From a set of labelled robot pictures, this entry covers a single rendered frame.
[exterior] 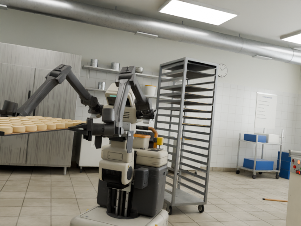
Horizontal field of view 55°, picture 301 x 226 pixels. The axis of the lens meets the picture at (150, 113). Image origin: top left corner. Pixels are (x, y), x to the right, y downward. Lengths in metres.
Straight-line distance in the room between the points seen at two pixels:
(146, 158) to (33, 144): 2.95
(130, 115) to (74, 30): 4.19
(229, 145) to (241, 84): 1.51
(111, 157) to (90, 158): 3.16
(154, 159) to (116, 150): 0.34
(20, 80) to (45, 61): 0.49
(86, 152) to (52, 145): 0.65
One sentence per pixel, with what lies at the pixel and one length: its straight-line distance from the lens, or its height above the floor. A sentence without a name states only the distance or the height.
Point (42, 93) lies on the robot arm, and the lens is 1.82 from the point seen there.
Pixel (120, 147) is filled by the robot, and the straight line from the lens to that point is 2.18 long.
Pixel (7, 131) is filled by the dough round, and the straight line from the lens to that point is 1.07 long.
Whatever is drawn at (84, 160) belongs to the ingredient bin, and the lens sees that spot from 5.33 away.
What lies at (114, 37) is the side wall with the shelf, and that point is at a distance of 6.21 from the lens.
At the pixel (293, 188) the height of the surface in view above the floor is 0.55.
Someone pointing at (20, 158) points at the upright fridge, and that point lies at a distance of 5.06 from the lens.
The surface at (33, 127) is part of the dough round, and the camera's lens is 1.14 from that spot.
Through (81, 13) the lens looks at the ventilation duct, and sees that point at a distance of 5.12.
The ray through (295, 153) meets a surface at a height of 0.88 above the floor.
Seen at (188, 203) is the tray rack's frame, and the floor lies 0.14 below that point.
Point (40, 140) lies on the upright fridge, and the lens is 5.01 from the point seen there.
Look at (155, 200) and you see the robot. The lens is 2.39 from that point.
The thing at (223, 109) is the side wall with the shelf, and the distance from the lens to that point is 7.06.
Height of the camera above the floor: 1.07
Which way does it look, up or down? 1 degrees up
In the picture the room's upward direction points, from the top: 5 degrees clockwise
